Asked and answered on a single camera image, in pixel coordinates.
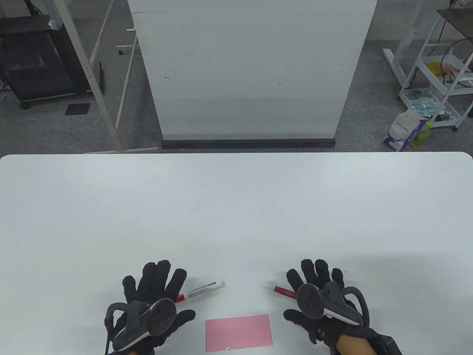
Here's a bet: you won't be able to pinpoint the person's right hand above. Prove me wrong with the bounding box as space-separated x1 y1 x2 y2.
283 259 371 349

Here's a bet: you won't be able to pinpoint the person's left hand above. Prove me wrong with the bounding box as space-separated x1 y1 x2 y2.
107 260 195 355

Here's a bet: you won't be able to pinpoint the black and white controller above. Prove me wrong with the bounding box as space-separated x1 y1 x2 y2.
297 281 371 328
105 298 177 352

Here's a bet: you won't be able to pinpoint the red glitter glue pen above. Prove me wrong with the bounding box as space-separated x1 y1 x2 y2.
261 282 297 299

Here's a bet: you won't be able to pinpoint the white marker with red cap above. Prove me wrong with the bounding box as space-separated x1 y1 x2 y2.
175 281 225 304

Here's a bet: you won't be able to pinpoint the pink heart outline paper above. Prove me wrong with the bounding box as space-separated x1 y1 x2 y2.
205 315 273 352

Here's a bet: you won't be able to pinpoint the person's right forearm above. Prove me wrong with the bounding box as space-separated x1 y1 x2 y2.
337 334 374 355

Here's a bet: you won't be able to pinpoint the black partition base bar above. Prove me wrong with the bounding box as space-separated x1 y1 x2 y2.
161 139 336 150

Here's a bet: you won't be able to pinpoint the white plastic bag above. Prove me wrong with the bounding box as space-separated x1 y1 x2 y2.
382 107 429 152

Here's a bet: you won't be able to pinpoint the yellow-green bottle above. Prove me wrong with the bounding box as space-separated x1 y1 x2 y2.
411 122 433 150

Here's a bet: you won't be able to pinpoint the small black floor mat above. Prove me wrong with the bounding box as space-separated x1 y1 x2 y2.
65 103 91 116

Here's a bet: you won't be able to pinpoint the blue face masks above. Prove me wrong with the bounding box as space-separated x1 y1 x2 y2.
405 89 448 119

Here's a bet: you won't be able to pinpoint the large white partition board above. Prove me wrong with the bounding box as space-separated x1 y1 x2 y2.
127 0 378 140

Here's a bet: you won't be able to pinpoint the white table leg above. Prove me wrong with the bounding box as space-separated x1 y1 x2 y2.
382 0 425 88

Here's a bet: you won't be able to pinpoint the white utility cart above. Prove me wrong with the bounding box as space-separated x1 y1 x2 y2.
398 15 473 132

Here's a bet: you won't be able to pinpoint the yellow item on cart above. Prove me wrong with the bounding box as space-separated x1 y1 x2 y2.
427 61 449 78

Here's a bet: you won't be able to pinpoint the black cabinet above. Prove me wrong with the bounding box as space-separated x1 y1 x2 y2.
0 15 93 109

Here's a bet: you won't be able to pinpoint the brown tabletop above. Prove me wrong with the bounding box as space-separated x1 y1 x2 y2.
437 7 473 43

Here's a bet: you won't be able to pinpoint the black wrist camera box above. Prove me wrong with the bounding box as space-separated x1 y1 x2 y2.
370 333 403 355

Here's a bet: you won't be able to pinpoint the white tube frame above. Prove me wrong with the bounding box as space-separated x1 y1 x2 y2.
89 0 140 132

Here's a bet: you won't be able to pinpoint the white flat post stand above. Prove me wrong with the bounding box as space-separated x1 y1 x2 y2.
54 0 160 154

